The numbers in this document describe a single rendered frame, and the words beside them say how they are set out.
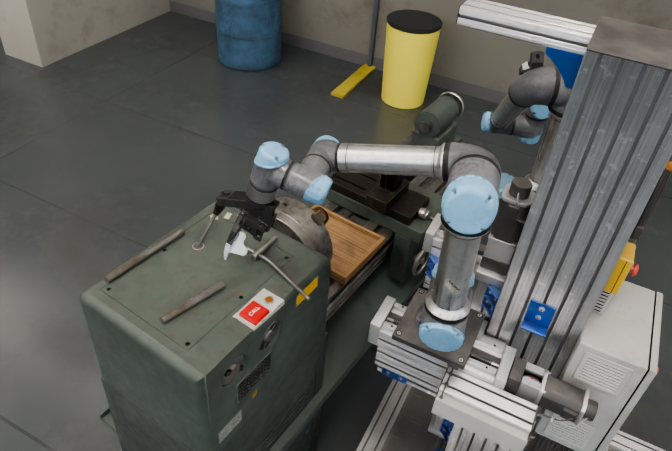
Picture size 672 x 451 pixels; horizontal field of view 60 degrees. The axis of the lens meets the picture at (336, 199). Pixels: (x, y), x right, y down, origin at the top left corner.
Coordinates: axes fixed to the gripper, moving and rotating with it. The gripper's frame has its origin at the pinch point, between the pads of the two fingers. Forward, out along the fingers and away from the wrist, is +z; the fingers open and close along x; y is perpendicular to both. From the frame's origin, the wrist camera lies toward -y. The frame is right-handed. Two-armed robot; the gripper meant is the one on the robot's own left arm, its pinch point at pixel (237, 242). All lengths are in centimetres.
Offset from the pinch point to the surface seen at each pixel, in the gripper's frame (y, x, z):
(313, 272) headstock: 21.0, 14.7, 11.1
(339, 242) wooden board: 19, 70, 48
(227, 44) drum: -180, 344, 159
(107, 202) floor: -138, 131, 178
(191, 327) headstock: 1.3, -19.5, 16.6
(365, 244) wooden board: 29, 74, 45
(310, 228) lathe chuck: 11.1, 37.5, 17.6
